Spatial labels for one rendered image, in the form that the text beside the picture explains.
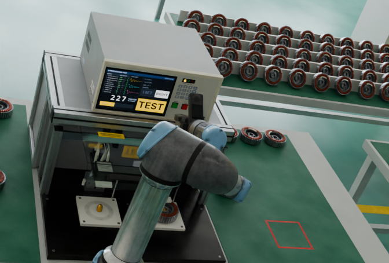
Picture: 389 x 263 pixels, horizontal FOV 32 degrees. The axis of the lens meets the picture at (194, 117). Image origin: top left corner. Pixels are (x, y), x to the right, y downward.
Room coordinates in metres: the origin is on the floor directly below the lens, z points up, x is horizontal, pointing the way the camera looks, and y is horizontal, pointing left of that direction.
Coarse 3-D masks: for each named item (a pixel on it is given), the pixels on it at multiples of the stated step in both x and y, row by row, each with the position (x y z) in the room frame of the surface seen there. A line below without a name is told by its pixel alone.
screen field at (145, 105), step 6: (138, 102) 2.08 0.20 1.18; (144, 102) 2.09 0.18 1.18; (150, 102) 2.10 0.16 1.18; (156, 102) 2.11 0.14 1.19; (162, 102) 2.12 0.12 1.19; (138, 108) 2.09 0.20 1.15; (144, 108) 2.09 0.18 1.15; (150, 108) 2.10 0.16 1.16; (156, 108) 2.11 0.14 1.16; (162, 108) 2.12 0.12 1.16
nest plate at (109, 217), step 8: (80, 200) 1.95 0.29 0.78; (88, 200) 1.97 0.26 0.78; (96, 200) 1.98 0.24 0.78; (104, 200) 2.00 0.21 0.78; (112, 200) 2.02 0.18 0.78; (80, 208) 1.91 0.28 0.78; (88, 208) 1.93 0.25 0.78; (96, 208) 1.94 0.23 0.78; (104, 208) 1.96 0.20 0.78; (112, 208) 1.97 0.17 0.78; (80, 216) 1.87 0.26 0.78; (88, 216) 1.89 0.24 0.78; (96, 216) 1.90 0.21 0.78; (104, 216) 1.92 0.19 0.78; (112, 216) 1.93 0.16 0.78; (80, 224) 1.84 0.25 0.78; (88, 224) 1.85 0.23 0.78; (96, 224) 1.86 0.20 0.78; (104, 224) 1.87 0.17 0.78; (112, 224) 1.89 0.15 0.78; (120, 224) 1.90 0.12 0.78
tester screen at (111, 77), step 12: (108, 72) 2.03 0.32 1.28; (120, 72) 2.05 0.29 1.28; (132, 72) 2.06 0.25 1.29; (108, 84) 2.03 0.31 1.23; (120, 84) 2.05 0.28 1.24; (132, 84) 2.07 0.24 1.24; (144, 84) 2.08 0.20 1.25; (156, 84) 2.10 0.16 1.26; (168, 84) 2.12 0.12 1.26; (108, 96) 2.04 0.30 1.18; (132, 96) 2.07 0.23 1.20; (144, 96) 2.09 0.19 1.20; (168, 96) 2.13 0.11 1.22; (120, 108) 2.06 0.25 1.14
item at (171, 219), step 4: (168, 204) 2.07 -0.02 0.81; (172, 204) 2.07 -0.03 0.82; (176, 204) 2.08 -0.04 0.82; (168, 208) 2.06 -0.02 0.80; (172, 208) 2.05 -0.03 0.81; (176, 208) 2.05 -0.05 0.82; (164, 212) 2.02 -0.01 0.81; (168, 212) 2.04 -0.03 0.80; (172, 212) 2.02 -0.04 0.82; (176, 212) 2.03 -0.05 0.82; (160, 216) 1.98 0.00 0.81; (164, 216) 1.99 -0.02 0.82; (168, 216) 2.00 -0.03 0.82; (172, 216) 2.00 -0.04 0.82; (176, 216) 2.01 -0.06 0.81; (160, 220) 1.98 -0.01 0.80; (164, 220) 1.98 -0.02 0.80; (168, 220) 1.99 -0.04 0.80; (172, 220) 2.00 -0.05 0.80
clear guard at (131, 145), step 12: (84, 132) 1.96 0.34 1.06; (96, 132) 1.98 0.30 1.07; (108, 132) 2.01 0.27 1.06; (120, 132) 2.03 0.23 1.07; (132, 132) 2.06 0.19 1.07; (84, 144) 1.89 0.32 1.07; (96, 144) 1.91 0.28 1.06; (108, 144) 1.94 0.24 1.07; (120, 144) 1.96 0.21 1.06; (132, 144) 1.99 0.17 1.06; (96, 156) 1.84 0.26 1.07; (108, 156) 1.87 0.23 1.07; (120, 156) 1.89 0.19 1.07; (132, 156) 1.91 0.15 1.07; (96, 168) 1.80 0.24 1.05; (108, 168) 1.82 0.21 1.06; (120, 168) 1.84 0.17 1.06; (132, 168) 1.86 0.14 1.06; (96, 180) 1.78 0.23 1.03
